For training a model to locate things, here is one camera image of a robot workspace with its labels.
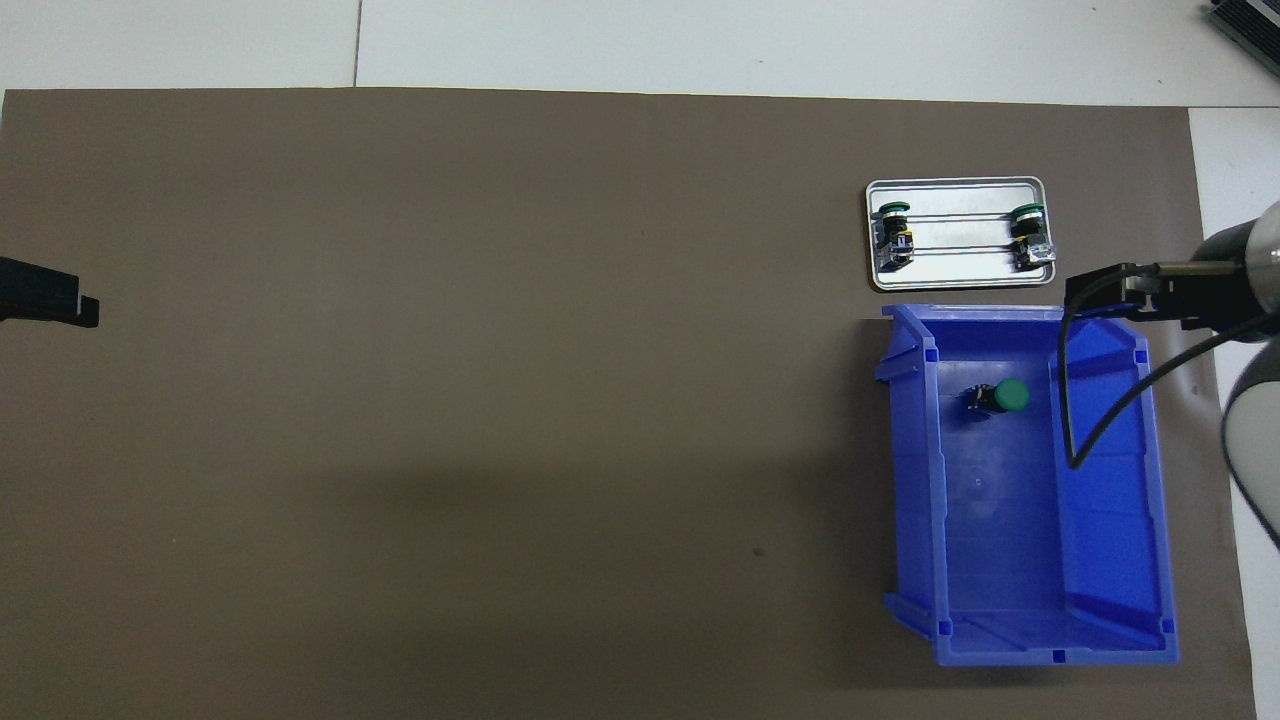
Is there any silver metal tray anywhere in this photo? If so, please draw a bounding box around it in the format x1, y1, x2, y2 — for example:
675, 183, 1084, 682
865, 177, 1058, 293

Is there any brown table mat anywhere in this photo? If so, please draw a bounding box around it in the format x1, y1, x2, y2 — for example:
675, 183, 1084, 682
0, 88, 1256, 720

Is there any green push button switch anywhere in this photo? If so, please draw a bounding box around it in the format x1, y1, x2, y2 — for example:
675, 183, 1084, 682
1008, 202, 1057, 273
962, 378, 1031, 421
873, 200, 918, 273

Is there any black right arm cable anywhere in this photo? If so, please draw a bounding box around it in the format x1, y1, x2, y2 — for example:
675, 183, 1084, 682
1058, 262, 1280, 471

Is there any grey ribbed metal device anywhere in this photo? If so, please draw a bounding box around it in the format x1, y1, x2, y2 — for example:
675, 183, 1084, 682
1205, 0, 1280, 69

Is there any blue plastic storage bin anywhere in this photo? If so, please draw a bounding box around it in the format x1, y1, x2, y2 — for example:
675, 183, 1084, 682
873, 303, 1181, 668

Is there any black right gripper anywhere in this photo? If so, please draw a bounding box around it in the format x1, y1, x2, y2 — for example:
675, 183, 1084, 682
1063, 222, 1266, 336

